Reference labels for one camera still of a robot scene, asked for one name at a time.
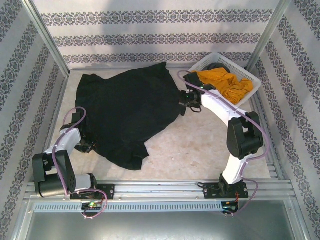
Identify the yellow t-shirt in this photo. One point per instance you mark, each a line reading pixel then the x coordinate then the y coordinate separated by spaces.
pixel 225 82

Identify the left aluminium frame post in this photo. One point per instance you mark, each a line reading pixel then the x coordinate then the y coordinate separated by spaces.
pixel 47 37

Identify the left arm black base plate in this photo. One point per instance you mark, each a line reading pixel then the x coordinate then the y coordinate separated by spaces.
pixel 106 191

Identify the aluminium frame post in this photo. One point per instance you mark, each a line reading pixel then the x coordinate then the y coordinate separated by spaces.
pixel 47 37
pixel 268 32

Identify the aluminium mounting rail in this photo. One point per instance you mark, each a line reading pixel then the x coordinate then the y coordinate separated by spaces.
pixel 160 190

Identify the left aluminium side rail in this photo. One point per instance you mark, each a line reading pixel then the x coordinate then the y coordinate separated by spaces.
pixel 63 87

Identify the black t-shirt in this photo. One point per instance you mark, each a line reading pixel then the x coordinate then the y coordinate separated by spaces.
pixel 130 107

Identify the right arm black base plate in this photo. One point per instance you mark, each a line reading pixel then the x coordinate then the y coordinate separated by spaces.
pixel 212 191

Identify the white plastic basket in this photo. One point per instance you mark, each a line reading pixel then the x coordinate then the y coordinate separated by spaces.
pixel 235 65

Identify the grey sheet metal tray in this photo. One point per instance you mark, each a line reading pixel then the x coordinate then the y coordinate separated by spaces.
pixel 160 225

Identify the aluminium back rail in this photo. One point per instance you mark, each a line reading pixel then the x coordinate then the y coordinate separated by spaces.
pixel 112 68

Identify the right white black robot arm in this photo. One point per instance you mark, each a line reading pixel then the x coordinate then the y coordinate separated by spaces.
pixel 220 107

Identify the aluminium side rail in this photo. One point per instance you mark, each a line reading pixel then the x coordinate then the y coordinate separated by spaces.
pixel 275 165
pixel 63 87

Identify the right aluminium side rail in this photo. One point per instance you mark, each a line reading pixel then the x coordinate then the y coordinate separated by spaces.
pixel 275 165

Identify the right aluminium frame post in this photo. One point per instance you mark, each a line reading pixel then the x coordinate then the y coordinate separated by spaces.
pixel 268 32

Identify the dark grey t-shirt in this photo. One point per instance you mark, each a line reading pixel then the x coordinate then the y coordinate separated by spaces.
pixel 218 67

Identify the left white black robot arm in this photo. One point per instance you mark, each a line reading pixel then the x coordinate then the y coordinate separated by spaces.
pixel 70 138

